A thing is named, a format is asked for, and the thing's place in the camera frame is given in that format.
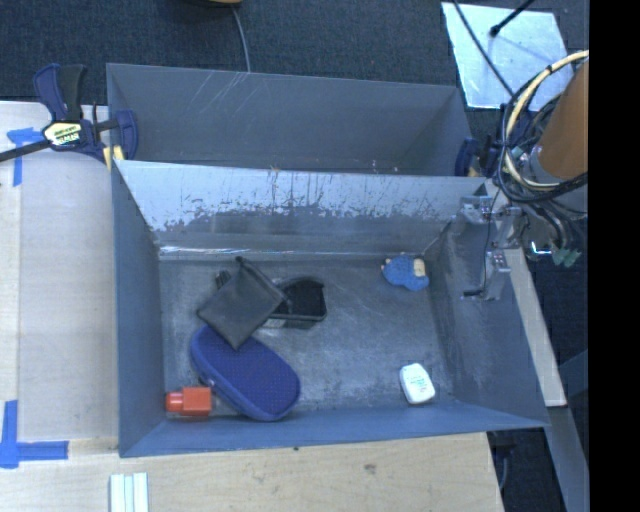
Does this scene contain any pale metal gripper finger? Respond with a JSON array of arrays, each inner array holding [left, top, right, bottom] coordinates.
[[481, 249, 513, 302], [449, 195, 494, 225]]

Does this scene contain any blue toy animal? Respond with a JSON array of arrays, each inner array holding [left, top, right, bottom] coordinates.
[[381, 253, 431, 293]]

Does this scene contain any white small box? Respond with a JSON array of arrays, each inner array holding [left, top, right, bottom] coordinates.
[[398, 362, 437, 406]]

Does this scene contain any grey metal bin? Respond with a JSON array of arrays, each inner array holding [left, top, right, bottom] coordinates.
[[105, 62, 554, 459]]

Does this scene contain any black flat box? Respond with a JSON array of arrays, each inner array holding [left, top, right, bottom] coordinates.
[[267, 277, 329, 331]]

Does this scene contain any dark grey cloth pouch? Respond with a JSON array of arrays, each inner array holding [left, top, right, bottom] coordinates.
[[196, 255, 289, 352]]

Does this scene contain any blue oval case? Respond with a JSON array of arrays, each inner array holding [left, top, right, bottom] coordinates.
[[188, 323, 303, 423]]

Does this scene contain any orange capped small bottle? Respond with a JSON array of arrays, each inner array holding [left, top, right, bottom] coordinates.
[[165, 385, 236, 420]]

